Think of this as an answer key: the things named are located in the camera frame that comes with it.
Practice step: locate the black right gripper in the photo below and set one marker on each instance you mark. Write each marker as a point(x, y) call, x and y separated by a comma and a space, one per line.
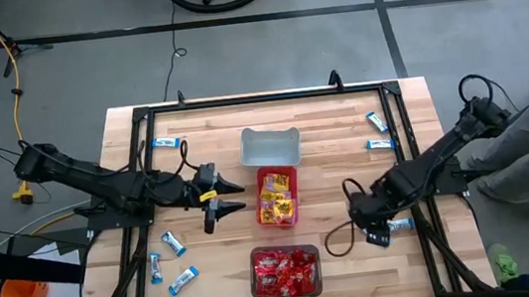
point(369, 209)

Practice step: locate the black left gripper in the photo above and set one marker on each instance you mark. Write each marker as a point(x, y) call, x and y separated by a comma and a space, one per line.
point(195, 194)

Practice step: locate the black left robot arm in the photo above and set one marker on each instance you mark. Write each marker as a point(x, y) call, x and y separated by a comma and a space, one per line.
point(88, 176)

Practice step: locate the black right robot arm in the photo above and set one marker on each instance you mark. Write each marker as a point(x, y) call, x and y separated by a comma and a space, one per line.
point(427, 170)

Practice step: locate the translucent red plastic bin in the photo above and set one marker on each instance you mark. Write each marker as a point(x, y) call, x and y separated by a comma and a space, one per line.
point(272, 169)

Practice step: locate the light grey plastic bin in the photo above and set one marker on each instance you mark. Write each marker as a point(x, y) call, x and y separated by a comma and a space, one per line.
point(270, 150)

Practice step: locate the dark smoky clear bin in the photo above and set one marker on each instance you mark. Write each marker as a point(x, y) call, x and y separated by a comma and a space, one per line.
point(281, 247)

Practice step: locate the black table clamp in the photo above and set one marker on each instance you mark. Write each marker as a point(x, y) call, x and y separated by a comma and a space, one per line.
point(181, 98)
point(335, 79)

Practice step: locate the black desk leg beam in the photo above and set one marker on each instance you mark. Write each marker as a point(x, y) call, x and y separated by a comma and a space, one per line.
point(23, 268)

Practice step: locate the orange bucket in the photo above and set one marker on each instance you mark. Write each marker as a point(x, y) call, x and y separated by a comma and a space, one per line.
point(21, 295)

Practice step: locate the black tripod stand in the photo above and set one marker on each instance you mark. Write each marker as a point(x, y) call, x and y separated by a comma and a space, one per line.
point(13, 47)

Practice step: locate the black aluminium table frame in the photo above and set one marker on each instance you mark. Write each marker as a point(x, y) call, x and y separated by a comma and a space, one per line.
point(264, 98)

